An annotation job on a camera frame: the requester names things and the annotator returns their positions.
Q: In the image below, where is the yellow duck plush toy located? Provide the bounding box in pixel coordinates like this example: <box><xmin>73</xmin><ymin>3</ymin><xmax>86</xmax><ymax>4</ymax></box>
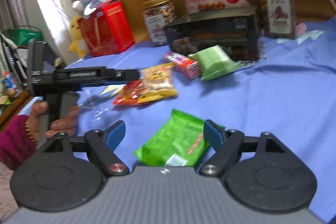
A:
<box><xmin>68</xmin><ymin>16</ymin><xmax>89</xmax><ymax>58</ymax></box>

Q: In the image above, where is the bright green snack packet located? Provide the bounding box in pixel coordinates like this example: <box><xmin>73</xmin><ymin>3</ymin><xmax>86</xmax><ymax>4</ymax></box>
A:
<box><xmin>134</xmin><ymin>109</ymin><xmax>210</xmax><ymax>166</ymax></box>

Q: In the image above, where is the black sheep print box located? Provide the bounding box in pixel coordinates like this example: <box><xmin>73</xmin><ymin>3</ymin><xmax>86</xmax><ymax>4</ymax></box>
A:
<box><xmin>163</xmin><ymin>6</ymin><xmax>260</xmax><ymax>61</ymax></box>

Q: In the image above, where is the magenta knit sleeve forearm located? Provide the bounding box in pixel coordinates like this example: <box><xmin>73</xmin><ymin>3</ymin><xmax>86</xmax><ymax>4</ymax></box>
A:
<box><xmin>0</xmin><ymin>115</ymin><xmax>37</xmax><ymax>170</ymax></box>

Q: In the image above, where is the dark nut jar gold lid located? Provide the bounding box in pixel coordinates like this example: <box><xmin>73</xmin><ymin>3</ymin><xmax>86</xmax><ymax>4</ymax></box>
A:
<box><xmin>260</xmin><ymin>0</ymin><xmax>296</xmax><ymax>39</ymax></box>

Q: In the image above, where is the blue patterned bedsheet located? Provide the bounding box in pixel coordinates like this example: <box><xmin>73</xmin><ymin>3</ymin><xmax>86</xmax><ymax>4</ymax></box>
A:
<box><xmin>15</xmin><ymin>16</ymin><xmax>336</xmax><ymax>223</ymax></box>

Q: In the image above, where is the person's left hand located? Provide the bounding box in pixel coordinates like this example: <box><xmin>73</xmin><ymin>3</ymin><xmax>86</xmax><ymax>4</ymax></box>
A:
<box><xmin>27</xmin><ymin>100</ymin><xmax>81</xmax><ymax>145</ymax></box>

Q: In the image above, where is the cashew jar gold lid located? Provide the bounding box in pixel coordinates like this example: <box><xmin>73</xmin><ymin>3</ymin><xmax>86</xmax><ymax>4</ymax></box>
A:
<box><xmin>142</xmin><ymin>0</ymin><xmax>177</xmax><ymax>47</ymax></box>

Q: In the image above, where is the red spicy snack packet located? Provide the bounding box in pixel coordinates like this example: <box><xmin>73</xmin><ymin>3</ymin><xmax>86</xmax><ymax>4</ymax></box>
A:
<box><xmin>113</xmin><ymin>79</ymin><xmax>147</xmax><ymax>106</ymax></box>

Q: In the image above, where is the green basket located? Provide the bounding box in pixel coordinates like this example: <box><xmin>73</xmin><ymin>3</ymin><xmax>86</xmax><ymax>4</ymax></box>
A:
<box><xmin>3</xmin><ymin>25</ymin><xmax>44</xmax><ymax>46</ymax></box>

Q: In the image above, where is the yellow peanut snack packet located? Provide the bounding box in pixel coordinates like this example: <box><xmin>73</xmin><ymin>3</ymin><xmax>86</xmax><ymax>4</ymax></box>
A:
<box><xmin>138</xmin><ymin>63</ymin><xmax>178</xmax><ymax>104</ymax></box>

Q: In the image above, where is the red gift box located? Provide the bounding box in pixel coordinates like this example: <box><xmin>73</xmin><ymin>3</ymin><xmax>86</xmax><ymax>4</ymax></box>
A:
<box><xmin>77</xmin><ymin>1</ymin><xmax>135</xmax><ymax>57</ymax></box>

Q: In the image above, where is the pink white milk carton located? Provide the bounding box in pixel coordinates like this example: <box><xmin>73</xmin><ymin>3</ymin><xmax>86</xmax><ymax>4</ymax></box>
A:
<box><xmin>163</xmin><ymin>52</ymin><xmax>200</xmax><ymax>80</ymax></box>

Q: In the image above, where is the light green pack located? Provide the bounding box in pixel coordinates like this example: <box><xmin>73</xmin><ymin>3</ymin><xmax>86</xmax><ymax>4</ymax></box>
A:
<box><xmin>188</xmin><ymin>45</ymin><xmax>241</xmax><ymax>81</ymax></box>

